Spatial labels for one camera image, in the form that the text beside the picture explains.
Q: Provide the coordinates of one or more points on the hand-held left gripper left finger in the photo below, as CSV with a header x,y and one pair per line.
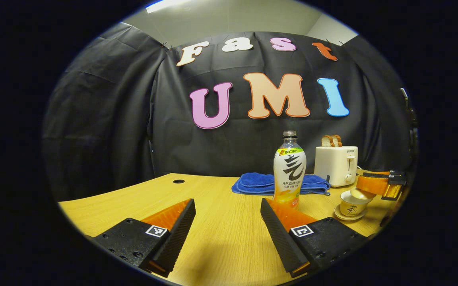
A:
x,y
179,230

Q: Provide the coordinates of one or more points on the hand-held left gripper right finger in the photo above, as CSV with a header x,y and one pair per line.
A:
x,y
276,234

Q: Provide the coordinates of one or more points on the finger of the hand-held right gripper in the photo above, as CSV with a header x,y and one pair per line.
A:
x,y
372,184
395,190

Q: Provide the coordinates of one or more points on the beige teacup lid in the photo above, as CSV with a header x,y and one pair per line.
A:
x,y
362,194

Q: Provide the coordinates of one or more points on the beige teacup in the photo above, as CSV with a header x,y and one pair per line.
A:
x,y
350,207

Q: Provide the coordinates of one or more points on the clear water bottle white label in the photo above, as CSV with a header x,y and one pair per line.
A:
x,y
290,171

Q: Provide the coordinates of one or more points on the white toaster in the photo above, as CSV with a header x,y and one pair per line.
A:
x,y
334,167

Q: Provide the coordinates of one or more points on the beige saucer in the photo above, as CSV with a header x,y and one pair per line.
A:
x,y
346,217

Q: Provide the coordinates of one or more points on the bread slice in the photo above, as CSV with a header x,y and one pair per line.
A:
x,y
337,140
327,141

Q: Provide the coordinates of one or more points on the blue folded towel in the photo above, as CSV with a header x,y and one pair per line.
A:
x,y
253,182

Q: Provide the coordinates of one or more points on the black backdrop cloth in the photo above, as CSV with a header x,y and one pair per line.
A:
x,y
94,119

